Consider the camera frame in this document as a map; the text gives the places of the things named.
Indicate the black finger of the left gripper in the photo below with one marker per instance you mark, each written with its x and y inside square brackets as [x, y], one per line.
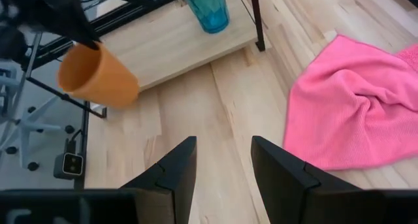
[76, 25]

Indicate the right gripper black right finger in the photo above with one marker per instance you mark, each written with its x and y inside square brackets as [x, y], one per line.
[277, 178]

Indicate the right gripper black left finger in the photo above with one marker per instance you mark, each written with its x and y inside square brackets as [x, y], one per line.
[178, 185]

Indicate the orange plastic cup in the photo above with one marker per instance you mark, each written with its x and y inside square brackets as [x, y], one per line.
[104, 83]

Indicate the teal faceted plastic tumbler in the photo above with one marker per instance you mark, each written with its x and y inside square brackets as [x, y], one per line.
[209, 11]

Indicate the pink cloth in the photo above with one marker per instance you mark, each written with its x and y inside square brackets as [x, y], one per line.
[352, 103]

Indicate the white office chair base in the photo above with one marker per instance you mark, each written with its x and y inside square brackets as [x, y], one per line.
[24, 126]

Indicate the small grey table camera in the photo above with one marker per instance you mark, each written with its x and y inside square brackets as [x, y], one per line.
[72, 165]

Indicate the wooden shelf with black frame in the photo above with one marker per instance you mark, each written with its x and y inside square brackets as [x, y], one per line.
[183, 47]

